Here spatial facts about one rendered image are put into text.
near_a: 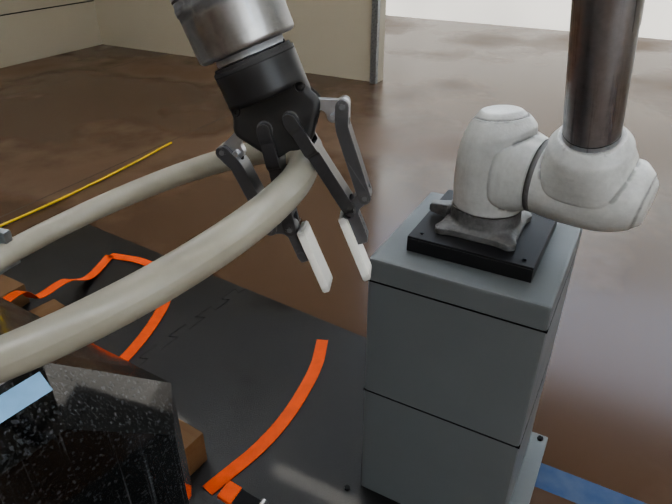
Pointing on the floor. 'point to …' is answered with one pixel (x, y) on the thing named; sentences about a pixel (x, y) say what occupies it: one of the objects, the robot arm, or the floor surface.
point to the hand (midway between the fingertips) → (336, 252)
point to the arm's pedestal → (457, 372)
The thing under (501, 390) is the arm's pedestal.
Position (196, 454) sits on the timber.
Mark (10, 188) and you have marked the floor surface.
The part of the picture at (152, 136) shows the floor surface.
